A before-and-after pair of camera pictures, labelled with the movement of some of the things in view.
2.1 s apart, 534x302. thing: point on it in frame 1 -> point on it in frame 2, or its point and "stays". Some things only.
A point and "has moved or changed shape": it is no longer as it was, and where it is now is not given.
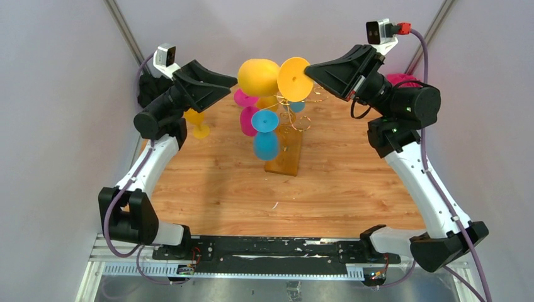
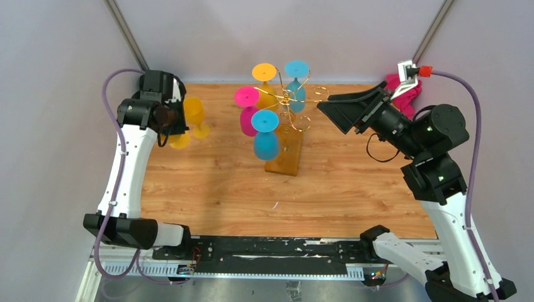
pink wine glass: [247, 112] stays
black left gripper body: [180, 85] -> [176, 123]
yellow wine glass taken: [261, 77] has moved or changed shape
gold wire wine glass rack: [290, 136] stays
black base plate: [272, 256] stays
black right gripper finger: [344, 70] -> [357, 95]
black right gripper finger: [342, 77] -> [343, 114]
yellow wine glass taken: [201, 131] stays
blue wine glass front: [266, 142] stays
